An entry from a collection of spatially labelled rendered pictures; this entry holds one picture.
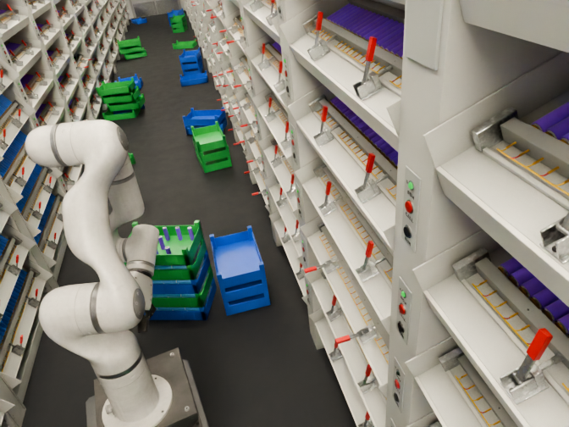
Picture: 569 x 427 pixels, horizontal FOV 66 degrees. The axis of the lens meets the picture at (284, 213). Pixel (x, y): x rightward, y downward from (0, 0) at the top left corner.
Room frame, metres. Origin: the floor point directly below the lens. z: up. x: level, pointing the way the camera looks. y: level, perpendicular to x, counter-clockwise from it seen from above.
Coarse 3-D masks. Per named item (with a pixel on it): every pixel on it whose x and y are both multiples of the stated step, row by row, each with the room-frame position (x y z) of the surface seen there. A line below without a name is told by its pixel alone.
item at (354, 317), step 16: (320, 224) 1.14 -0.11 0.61; (320, 240) 1.11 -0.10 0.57; (320, 256) 1.04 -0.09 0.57; (336, 272) 0.95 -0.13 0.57; (336, 288) 0.89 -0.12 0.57; (352, 304) 0.82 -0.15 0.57; (352, 320) 0.77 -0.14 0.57; (368, 352) 0.67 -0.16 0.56; (384, 352) 0.65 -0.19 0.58; (384, 368) 0.62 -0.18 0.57; (384, 384) 0.55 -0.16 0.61
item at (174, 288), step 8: (208, 264) 1.55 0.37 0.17; (200, 272) 1.45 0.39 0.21; (192, 280) 1.38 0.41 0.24; (200, 280) 1.42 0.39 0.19; (152, 288) 1.41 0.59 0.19; (160, 288) 1.40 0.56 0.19; (168, 288) 1.40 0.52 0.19; (176, 288) 1.39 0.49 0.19; (184, 288) 1.38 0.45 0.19; (192, 288) 1.38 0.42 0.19; (200, 288) 1.40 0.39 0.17
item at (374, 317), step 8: (328, 232) 1.09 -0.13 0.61; (328, 240) 1.06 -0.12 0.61; (336, 248) 1.01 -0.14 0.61; (336, 256) 0.98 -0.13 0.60; (344, 264) 0.94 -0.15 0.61; (344, 272) 0.92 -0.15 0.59; (352, 272) 0.90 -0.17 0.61; (352, 280) 0.87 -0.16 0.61; (360, 288) 0.84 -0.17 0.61; (360, 296) 0.81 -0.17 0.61; (368, 304) 0.78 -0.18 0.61; (360, 312) 0.78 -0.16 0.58; (368, 312) 0.76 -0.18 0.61; (368, 320) 0.74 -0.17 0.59; (376, 320) 0.72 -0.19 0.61; (384, 328) 0.69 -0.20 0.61; (384, 336) 0.67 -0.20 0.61; (384, 344) 0.66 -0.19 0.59
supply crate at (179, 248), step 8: (136, 224) 1.61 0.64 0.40; (200, 224) 1.57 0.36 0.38; (160, 232) 1.60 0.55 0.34; (168, 232) 1.59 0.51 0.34; (184, 232) 1.58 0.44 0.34; (200, 232) 1.55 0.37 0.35; (176, 240) 1.55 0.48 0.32; (184, 240) 1.54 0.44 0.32; (200, 240) 1.53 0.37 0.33; (160, 248) 1.50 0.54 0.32; (176, 248) 1.49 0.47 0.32; (184, 248) 1.38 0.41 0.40; (192, 248) 1.43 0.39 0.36; (160, 256) 1.39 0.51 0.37; (168, 256) 1.39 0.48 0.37; (176, 256) 1.38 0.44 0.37; (184, 256) 1.38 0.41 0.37; (192, 256) 1.41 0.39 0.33; (160, 264) 1.40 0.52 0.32; (168, 264) 1.39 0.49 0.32; (176, 264) 1.38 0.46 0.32; (184, 264) 1.38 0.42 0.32
